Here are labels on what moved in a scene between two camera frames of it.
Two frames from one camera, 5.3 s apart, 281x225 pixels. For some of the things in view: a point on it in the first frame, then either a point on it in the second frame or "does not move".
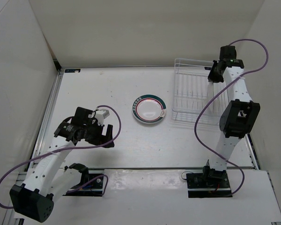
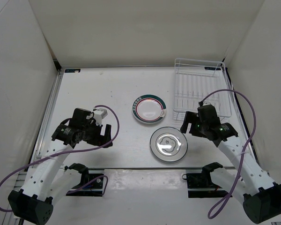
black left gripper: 101,139 does not move
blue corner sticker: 72,71 does not move
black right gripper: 211,77 -> 191,117
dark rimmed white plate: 214,89 -> 168,144
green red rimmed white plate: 149,108 does not move
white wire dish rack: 192,91 does not move
